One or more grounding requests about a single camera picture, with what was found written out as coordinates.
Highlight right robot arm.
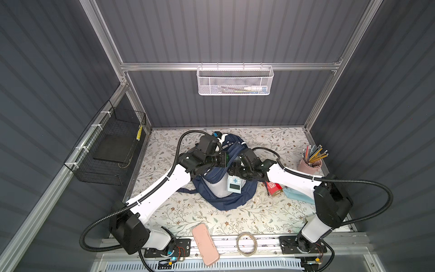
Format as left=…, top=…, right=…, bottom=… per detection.
left=228, top=148, right=353, bottom=244

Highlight roll of clear tape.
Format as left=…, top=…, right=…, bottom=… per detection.
left=236, top=232, right=258, bottom=257

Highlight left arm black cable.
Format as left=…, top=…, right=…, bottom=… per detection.
left=79, top=130, right=208, bottom=272

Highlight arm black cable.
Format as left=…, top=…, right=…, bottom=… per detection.
left=79, top=130, right=208, bottom=272
left=251, top=147, right=394, bottom=272

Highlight light blue calculator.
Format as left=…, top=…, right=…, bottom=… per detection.
left=227, top=176, right=242, bottom=194

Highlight bundle of coloured pencils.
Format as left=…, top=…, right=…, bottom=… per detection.
left=302, top=145, right=329, bottom=166

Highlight white wire mesh basket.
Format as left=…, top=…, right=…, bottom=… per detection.
left=196, top=65, right=274, bottom=96

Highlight pink pencil cup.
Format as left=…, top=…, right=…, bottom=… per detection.
left=297, top=159, right=323, bottom=175

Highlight yellow tag on basket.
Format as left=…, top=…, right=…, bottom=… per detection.
left=136, top=125, right=143, bottom=141

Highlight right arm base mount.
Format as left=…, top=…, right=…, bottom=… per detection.
left=278, top=235, right=328, bottom=255

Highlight pens in white basket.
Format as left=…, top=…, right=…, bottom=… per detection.
left=220, top=86, right=269, bottom=95

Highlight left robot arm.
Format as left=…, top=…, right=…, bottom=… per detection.
left=109, top=132, right=230, bottom=256

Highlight pink pencil case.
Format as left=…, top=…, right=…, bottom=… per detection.
left=192, top=223, right=220, bottom=266

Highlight red card box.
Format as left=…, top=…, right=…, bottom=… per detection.
left=265, top=181, right=283, bottom=197

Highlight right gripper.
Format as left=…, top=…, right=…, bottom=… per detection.
left=226, top=161, right=252, bottom=180

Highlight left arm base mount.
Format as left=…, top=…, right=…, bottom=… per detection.
left=143, top=239, right=191, bottom=258

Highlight light blue pouch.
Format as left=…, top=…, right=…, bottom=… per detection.
left=283, top=187, right=314, bottom=205

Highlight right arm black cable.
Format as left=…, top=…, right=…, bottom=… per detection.
left=251, top=147, right=394, bottom=272

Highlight navy blue student backpack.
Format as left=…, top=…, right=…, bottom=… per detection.
left=177, top=131, right=258, bottom=211

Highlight black wire basket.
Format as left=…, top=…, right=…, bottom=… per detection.
left=64, top=102, right=147, bottom=186

